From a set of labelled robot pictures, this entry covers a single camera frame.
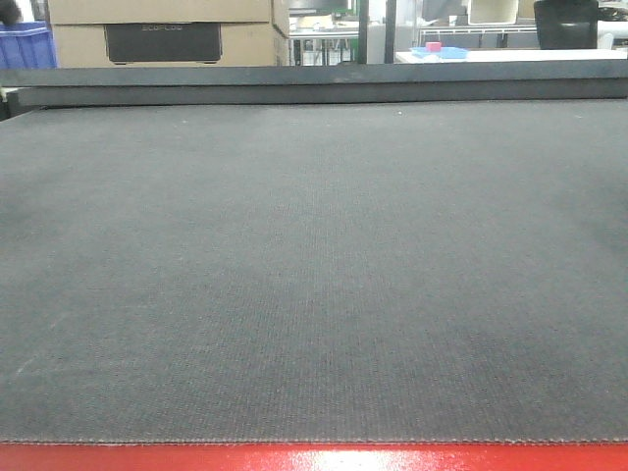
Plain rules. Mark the black conveyor belt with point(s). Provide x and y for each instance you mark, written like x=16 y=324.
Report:
x=445 y=272

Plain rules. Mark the pink block on tray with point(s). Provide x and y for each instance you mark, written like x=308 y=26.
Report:
x=433 y=46

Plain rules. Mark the large cardboard box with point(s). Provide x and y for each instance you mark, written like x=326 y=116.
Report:
x=106 y=34

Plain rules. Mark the black office chair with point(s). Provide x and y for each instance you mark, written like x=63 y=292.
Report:
x=563 y=25

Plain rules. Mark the white table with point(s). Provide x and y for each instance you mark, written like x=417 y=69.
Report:
x=522 y=55

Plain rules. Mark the blue crate at left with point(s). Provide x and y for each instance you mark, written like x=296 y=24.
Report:
x=27 y=46

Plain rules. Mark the black vertical post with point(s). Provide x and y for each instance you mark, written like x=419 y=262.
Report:
x=363 y=18

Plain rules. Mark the dark conveyor side rail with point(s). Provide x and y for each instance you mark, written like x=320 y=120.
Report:
x=357 y=84

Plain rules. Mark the red conveyor frame edge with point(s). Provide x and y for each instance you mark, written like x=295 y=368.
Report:
x=314 y=457

